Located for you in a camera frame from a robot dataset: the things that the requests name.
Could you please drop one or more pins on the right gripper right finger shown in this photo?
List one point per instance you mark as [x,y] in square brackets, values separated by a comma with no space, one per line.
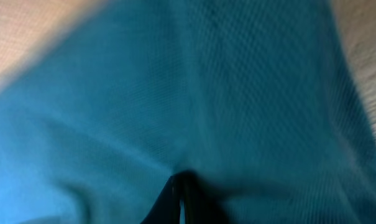
[199,207]

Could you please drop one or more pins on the blue polo shirt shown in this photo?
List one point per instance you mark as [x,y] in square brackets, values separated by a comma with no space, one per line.
[254,97]

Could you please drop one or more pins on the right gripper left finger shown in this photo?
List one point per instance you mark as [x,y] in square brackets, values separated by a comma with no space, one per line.
[166,209]

